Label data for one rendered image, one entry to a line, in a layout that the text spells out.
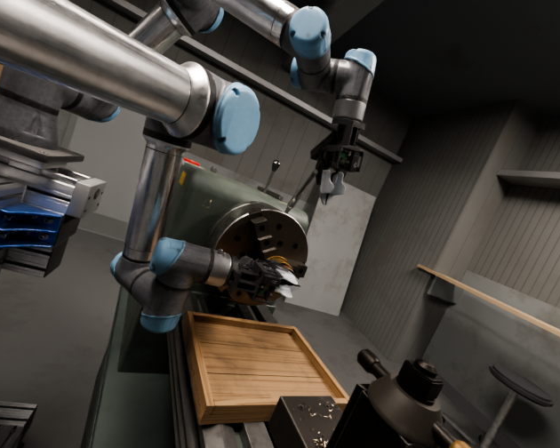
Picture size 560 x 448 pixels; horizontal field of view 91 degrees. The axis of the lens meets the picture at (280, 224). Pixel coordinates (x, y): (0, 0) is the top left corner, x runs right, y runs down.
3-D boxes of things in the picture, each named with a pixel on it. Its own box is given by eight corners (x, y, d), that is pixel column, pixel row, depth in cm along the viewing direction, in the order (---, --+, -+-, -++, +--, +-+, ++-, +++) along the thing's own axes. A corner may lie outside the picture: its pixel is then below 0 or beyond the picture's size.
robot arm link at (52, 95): (-19, 79, 63) (-2, 20, 62) (43, 103, 77) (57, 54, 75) (21, 97, 61) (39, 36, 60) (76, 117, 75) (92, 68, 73)
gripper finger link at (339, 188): (334, 208, 70) (343, 172, 68) (322, 204, 75) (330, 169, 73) (344, 209, 71) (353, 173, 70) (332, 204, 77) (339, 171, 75)
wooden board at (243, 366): (181, 324, 74) (187, 310, 74) (291, 337, 91) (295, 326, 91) (198, 425, 48) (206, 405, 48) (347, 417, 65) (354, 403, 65)
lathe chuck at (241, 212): (186, 270, 85) (242, 184, 85) (264, 304, 100) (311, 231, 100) (189, 284, 77) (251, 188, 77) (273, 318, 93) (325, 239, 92)
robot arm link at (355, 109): (329, 100, 69) (355, 109, 73) (325, 120, 70) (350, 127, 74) (348, 97, 63) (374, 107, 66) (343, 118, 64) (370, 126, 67)
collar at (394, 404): (353, 384, 32) (364, 361, 31) (396, 385, 36) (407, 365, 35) (410, 453, 25) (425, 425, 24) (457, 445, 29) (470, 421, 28)
